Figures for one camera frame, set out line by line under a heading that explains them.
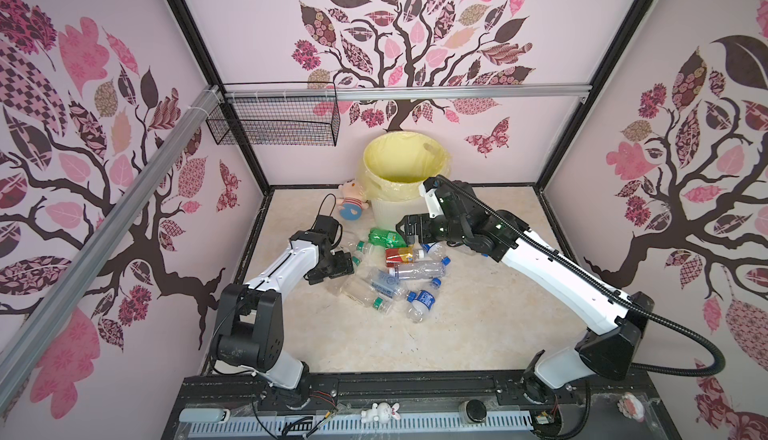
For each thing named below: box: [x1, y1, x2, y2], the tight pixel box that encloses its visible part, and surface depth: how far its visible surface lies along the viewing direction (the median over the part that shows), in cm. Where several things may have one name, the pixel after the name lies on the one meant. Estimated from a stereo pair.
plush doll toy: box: [336, 179, 370, 221], surface depth 109 cm
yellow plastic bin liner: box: [357, 131, 451, 202], surface depth 100 cm
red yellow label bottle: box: [385, 247, 424, 267], surface depth 97 cm
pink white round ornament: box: [617, 392, 645, 423], surface depth 69 cm
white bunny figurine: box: [360, 402, 401, 424], surface depth 71 cm
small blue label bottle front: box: [406, 290, 436, 323], surface depth 86 cm
